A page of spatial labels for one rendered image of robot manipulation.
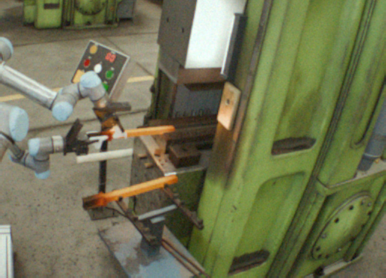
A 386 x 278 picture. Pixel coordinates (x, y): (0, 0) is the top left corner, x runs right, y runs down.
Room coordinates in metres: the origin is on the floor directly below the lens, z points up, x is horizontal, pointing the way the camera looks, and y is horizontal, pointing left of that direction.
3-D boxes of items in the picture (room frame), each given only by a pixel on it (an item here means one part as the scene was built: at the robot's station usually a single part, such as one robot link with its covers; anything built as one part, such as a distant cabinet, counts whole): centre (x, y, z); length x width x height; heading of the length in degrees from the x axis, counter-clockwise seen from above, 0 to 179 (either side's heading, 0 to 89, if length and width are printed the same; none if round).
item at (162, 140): (1.76, -0.01, 0.96); 0.42 x 0.20 x 0.09; 123
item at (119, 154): (1.89, 0.43, 0.62); 0.44 x 0.05 x 0.05; 123
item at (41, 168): (1.32, 0.64, 0.89); 0.11 x 0.08 x 0.11; 79
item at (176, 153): (1.53, 0.02, 0.95); 0.12 x 0.08 x 0.06; 123
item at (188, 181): (1.72, -0.05, 0.69); 0.56 x 0.38 x 0.45; 123
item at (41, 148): (1.31, 0.63, 0.98); 0.11 x 0.08 x 0.09; 124
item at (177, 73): (1.76, -0.01, 1.32); 0.42 x 0.20 x 0.10; 123
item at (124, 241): (1.16, 0.08, 0.67); 0.40 x 0.30 x 0.02; 42
